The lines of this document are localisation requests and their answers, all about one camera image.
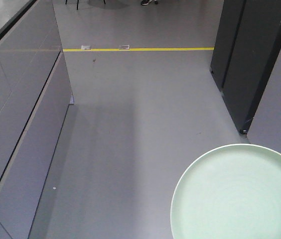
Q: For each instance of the mint green round plate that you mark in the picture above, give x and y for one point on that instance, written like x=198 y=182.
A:
x=230 y=192

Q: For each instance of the grey left counter cabinet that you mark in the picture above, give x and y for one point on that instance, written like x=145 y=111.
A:
x=35 y=93

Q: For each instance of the dark grey tall cabinet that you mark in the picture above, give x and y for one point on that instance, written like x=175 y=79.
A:
x=247 y=45

